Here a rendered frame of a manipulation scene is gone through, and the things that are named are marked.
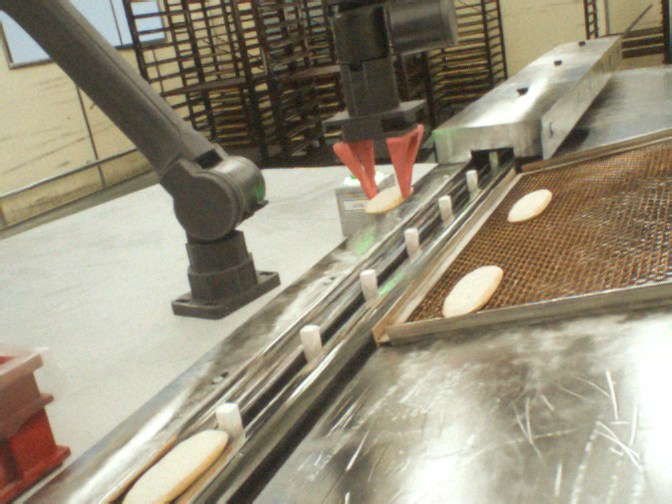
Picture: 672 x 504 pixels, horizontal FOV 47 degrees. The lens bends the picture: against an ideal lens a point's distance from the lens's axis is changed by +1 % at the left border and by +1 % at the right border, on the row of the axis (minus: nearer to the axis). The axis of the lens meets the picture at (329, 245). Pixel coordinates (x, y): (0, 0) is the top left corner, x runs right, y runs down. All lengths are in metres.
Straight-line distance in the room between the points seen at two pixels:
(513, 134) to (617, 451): 0.93
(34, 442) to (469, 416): 0.37
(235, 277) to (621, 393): 0.58
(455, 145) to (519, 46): 6.69
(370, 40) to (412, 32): 0.04
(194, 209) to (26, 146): 5.56
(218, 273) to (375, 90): 0.29
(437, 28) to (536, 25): 7.14
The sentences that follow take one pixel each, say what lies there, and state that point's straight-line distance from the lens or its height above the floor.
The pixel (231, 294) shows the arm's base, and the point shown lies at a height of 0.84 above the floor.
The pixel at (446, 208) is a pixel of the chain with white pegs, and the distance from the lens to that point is 1.06.
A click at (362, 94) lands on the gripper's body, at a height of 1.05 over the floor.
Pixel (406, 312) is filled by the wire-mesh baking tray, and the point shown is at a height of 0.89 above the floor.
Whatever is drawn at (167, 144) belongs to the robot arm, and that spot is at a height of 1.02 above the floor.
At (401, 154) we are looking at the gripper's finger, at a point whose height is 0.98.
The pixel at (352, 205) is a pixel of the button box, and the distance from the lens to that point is 1.12.
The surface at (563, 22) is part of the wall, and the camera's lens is 7.89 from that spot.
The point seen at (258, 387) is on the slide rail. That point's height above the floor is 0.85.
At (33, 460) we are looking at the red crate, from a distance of 0.69.
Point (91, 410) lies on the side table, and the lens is 0.78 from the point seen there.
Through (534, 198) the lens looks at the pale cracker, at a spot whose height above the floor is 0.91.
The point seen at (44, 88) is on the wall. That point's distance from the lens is 6.65.
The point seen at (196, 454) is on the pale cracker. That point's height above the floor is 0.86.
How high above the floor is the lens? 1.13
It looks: 16 degrees down
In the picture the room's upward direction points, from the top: 11 degrees counter-clockwise
